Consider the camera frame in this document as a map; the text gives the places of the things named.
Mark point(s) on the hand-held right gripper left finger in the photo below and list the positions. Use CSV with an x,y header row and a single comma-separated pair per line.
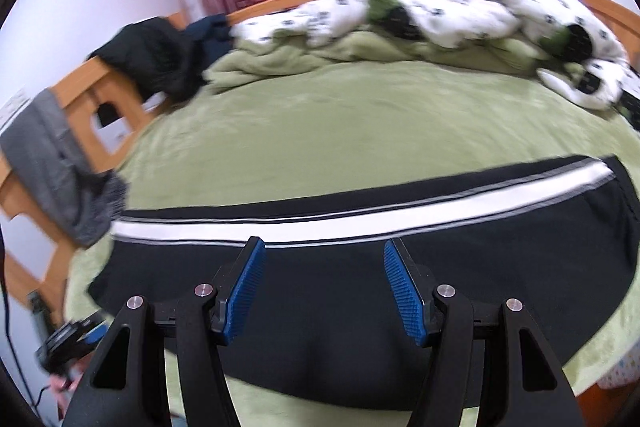
x,y
245,287

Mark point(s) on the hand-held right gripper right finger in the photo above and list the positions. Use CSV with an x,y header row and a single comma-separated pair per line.
x,y
405,287

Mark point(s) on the black pants with white stripe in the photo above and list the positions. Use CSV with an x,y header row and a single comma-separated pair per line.
x,y
325,287

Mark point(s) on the grey garment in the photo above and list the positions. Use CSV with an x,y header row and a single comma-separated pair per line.
x,y
45,147

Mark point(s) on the dotted bed sheet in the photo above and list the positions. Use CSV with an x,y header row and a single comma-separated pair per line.
x,y
616,367

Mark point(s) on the black jacket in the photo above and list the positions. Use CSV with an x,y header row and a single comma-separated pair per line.
x,y
150,57

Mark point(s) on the dark blue garment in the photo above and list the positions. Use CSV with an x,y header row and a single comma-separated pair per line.
x,y
210,32

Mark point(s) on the white printed duvet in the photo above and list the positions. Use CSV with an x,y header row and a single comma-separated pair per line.
x,y
450,12

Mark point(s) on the wooden bed frame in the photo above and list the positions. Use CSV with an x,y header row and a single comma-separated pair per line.
x,y
115,107

